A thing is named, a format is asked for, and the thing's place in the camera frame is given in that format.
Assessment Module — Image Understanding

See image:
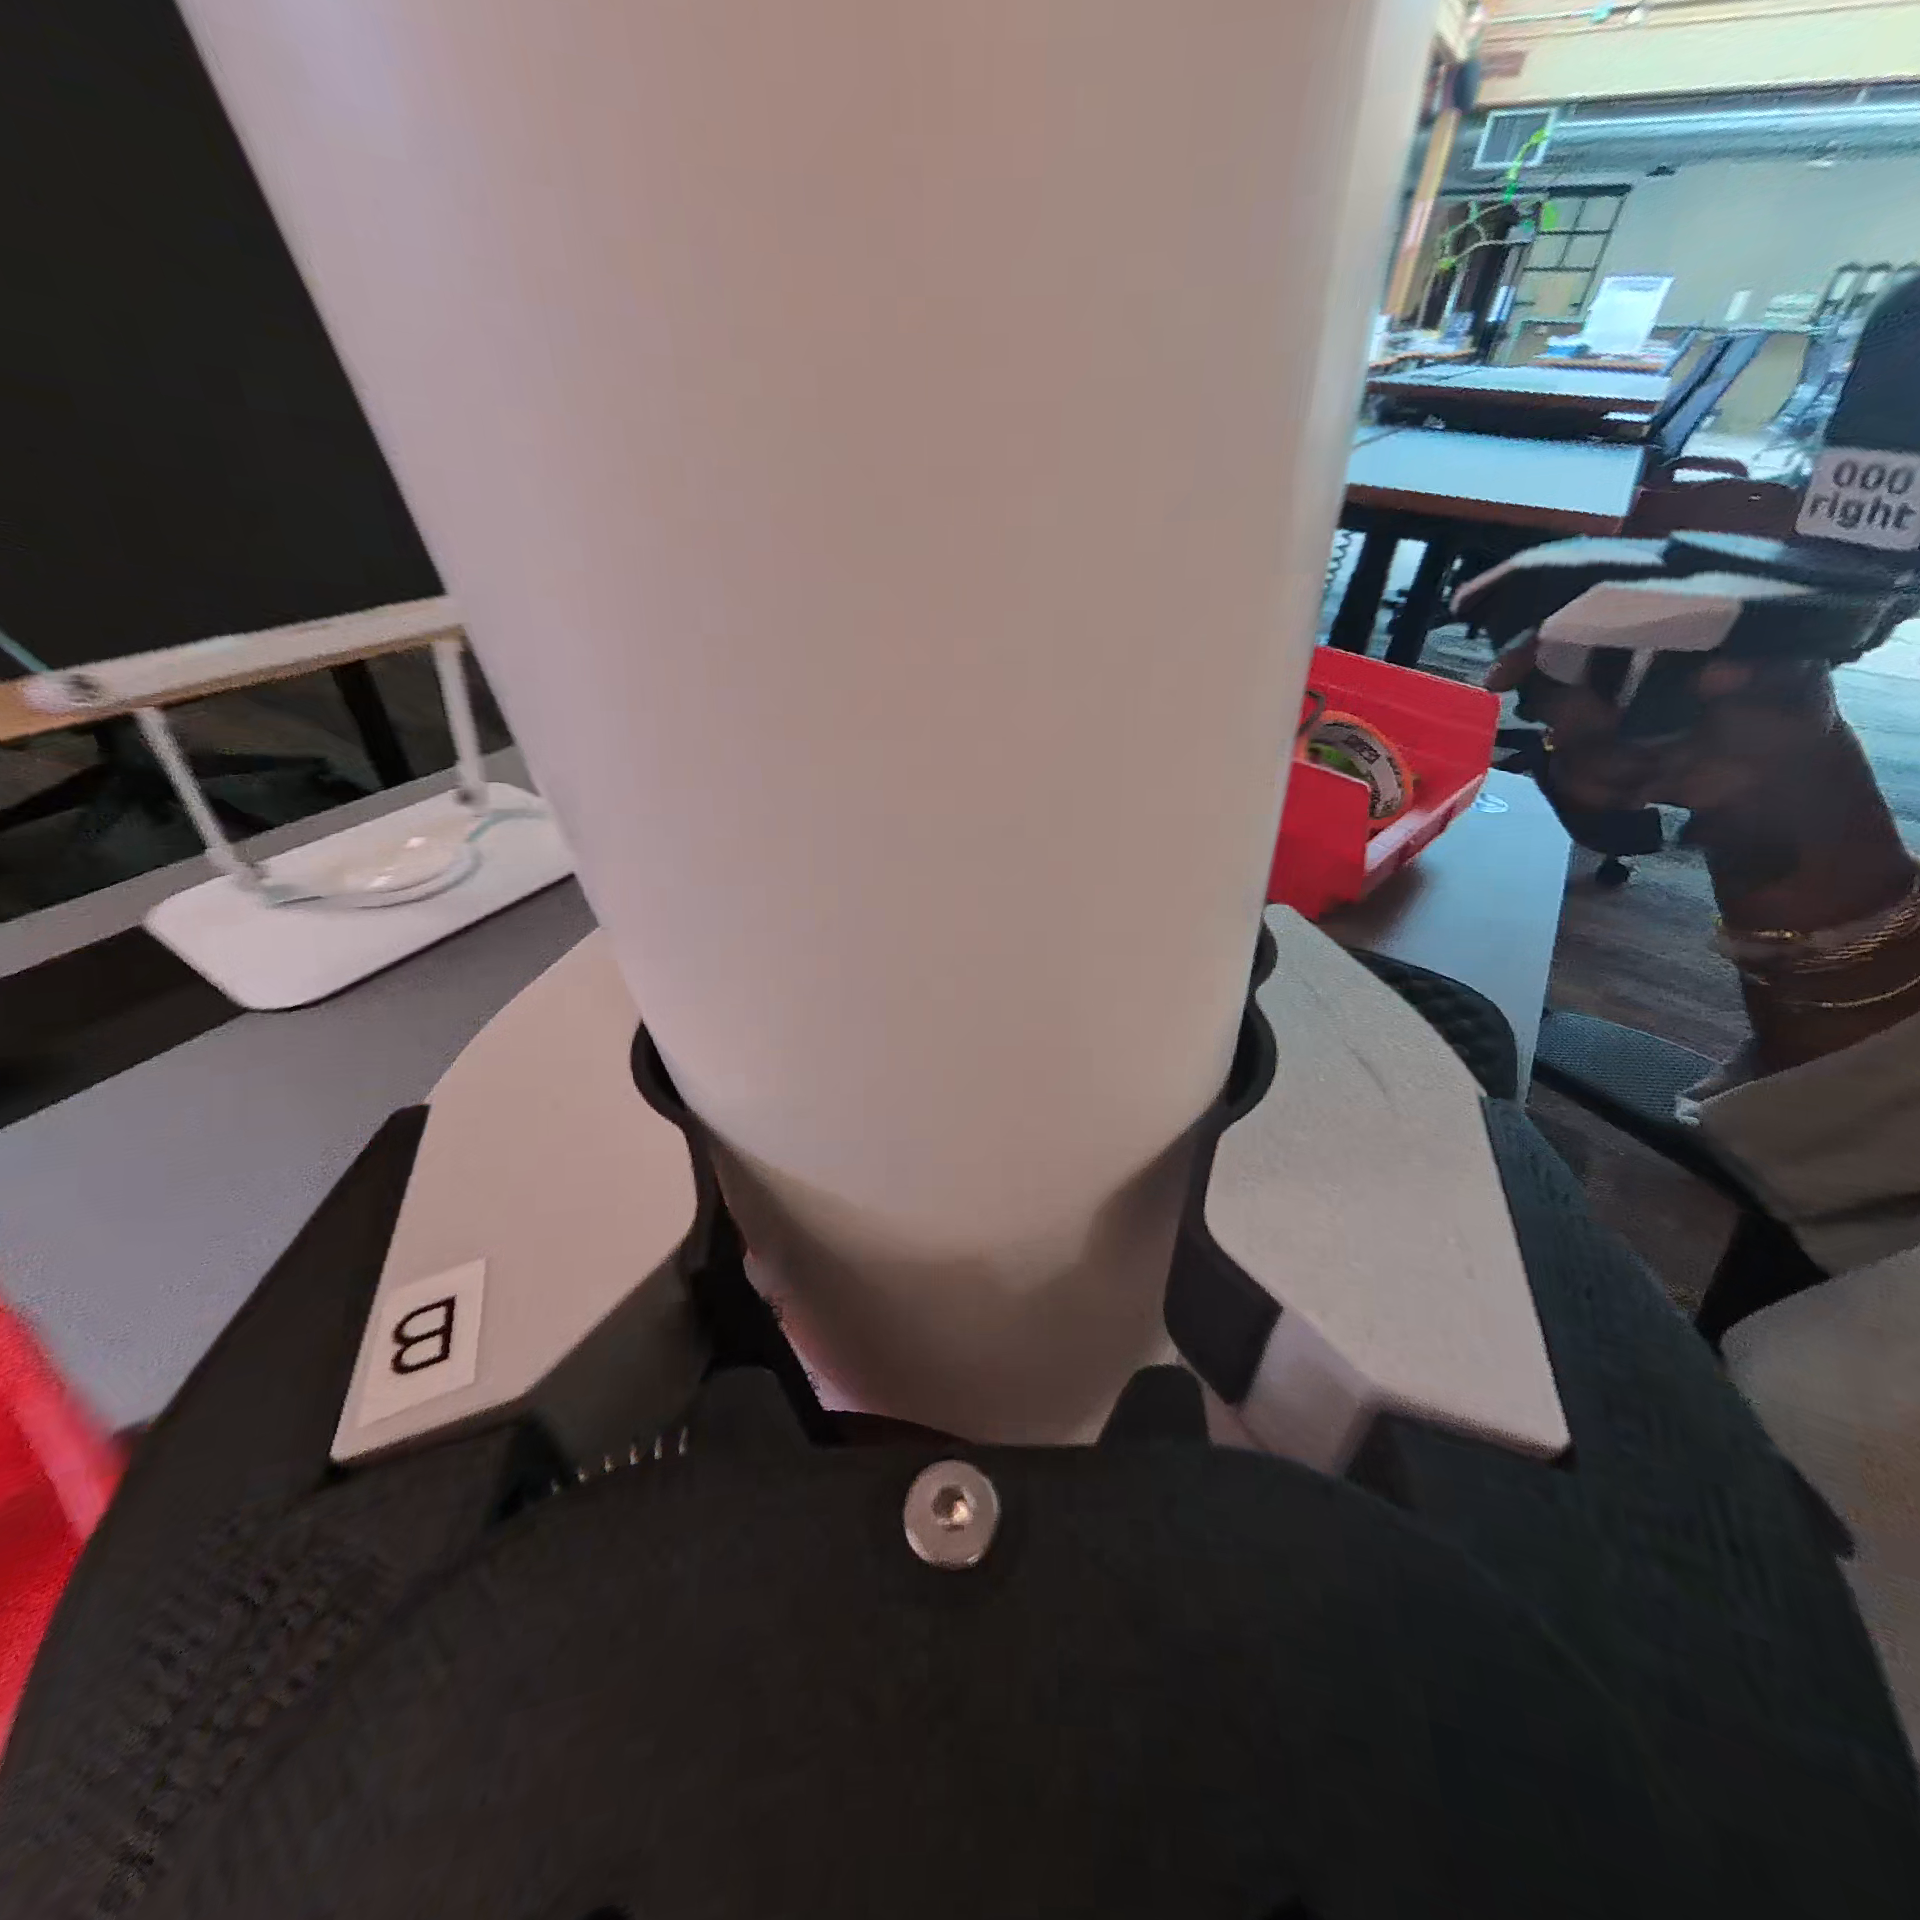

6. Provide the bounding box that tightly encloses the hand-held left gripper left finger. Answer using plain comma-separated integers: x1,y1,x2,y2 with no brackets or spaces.
329,930,753,1471

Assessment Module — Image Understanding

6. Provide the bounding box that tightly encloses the person's light grey clothing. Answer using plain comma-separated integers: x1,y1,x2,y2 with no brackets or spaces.
1718,1246,1920,1741

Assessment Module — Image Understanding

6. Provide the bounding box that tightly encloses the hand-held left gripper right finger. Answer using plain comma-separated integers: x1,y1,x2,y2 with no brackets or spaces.
1162,902,1573,1478

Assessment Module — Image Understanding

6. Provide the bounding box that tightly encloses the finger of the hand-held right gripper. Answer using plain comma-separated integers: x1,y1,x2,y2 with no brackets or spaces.
1453,535,1686,645
1529,575,1807,692

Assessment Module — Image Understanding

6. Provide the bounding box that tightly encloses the grey table with wooden edge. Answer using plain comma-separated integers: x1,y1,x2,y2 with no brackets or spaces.
1328,422,1648,665
1365,359,1705,442

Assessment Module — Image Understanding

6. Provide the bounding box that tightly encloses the gold bracelet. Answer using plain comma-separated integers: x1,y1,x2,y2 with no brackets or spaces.
1739,959,1920,1017
1714,883,1920,956

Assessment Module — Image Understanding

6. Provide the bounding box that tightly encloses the black monitor screen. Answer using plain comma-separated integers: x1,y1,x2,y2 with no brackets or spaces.
0,0,453,681

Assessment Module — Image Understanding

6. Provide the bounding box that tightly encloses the black mesh office chair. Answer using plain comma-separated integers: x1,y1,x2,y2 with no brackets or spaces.
1352,951,1521,1106

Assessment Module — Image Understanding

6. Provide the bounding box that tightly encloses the person's right hand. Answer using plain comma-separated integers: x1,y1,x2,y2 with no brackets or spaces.
1486,630,1920,933

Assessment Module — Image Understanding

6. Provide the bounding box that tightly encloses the person's right forearm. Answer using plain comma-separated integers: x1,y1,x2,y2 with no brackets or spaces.
1678,900,1920,1277

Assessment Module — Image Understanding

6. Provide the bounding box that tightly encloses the tape roll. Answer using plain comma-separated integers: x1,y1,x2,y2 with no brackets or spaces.
1297,705,1421,827

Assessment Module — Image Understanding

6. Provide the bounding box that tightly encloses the white stand with wooden top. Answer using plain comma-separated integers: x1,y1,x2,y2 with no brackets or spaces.
0,597,581,1012

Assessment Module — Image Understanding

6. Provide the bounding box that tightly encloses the white sign board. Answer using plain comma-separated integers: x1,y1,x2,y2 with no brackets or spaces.
1582,271,1678,350

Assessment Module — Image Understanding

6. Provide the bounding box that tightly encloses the red plastic bin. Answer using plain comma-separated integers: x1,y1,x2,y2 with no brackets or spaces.
1271,645,1502,922
0,1294,127,1718

